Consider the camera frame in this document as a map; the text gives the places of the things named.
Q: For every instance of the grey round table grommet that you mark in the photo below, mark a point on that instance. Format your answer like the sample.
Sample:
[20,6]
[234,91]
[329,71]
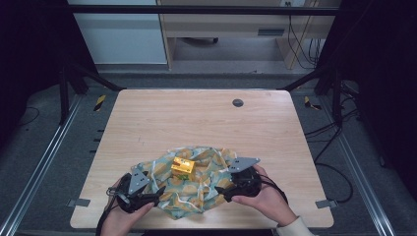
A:
[238,103]

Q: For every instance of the black metal frame stand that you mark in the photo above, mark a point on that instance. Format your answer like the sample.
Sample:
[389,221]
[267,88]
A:
[64,98]
[336,98]

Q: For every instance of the teal orange-print cloth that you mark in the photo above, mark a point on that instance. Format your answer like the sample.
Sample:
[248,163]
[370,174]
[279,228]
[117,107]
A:
[193,196]

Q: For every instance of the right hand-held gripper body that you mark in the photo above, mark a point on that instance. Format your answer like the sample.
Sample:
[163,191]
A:
[246,182]

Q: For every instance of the small yellow box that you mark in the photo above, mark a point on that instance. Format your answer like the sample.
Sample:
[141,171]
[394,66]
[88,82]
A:
[183,165]

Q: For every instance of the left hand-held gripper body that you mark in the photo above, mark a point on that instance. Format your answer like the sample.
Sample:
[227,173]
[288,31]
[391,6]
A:
[137,183]

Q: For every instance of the person's right hand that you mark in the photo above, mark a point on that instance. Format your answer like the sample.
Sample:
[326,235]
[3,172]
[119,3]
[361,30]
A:
[270,203]

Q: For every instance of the yellow black striped tape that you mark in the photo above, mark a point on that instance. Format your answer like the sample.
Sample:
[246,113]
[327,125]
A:
[100,102]

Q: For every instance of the grey metal table bracket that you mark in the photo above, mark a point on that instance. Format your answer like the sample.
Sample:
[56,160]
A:
[78,202]
[326,204]

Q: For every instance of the black horizontal frame bar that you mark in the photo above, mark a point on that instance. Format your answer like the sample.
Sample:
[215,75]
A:
[203,10]

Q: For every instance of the black curtain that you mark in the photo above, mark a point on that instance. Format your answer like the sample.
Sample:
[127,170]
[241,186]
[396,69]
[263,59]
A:
[383,82]
[29,49]

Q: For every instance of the person's left hand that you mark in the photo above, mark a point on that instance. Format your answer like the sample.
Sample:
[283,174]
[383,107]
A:
[121,224]

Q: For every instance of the aluminium floor rail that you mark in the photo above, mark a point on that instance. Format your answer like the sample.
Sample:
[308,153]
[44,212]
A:
[357,164]
[39,164]

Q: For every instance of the white cabinet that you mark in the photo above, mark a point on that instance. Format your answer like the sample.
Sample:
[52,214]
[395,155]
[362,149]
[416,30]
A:
[121,39]

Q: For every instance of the light wooden desk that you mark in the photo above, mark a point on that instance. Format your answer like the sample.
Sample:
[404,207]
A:
[229,24]

